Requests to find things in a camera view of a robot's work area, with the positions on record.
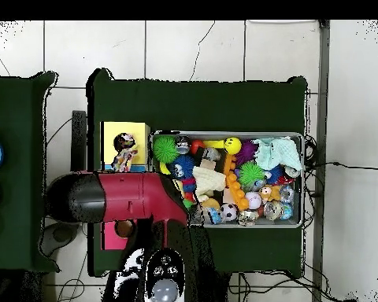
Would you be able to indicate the colourful dotted cloth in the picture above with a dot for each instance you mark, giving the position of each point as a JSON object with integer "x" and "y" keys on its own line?
{"x": 123, "y": 141}

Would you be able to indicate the yellow smiley face ball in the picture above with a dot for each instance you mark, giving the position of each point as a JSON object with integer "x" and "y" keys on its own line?
{"x": 233, "y": 145}

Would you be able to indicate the white baseball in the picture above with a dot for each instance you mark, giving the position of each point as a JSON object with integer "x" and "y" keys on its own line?
{"x": 253, "y": 200}

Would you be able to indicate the grey metal rail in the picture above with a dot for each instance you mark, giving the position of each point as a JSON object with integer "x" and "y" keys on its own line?
{"x": 323, "y": 63}

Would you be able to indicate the green spiky rubber ball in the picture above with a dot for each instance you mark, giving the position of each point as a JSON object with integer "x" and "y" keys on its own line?
{"x": 252, "y": 173}
{"x": 165, "y": 149}

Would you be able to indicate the cream fluffy cloth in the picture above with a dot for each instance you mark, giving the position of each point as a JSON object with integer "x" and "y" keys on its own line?
{"x": 209, "y": 181}

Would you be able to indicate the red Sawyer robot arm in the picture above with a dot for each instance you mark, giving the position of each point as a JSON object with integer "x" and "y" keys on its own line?
{"x": 129, "y": 195}

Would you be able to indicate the orange plastic block toy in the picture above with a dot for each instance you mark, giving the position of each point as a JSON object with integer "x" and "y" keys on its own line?
{"x": 234, "y": 185}

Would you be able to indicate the mint green knitted cloth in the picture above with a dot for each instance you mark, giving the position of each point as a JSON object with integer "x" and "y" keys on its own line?
{"x": 278, "y": 154}

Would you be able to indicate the blue spiky rubber ball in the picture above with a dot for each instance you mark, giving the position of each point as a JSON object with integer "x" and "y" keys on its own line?
{"x": 182, "y": 166}

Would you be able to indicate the wooden box with three holes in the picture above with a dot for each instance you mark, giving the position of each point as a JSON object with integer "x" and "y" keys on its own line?
{"x": 140, "y": 132}

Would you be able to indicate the dark green table cloth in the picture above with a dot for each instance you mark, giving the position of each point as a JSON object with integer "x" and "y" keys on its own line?
{"x": 192, "y": 107}
{"x": 15, "y": 110}

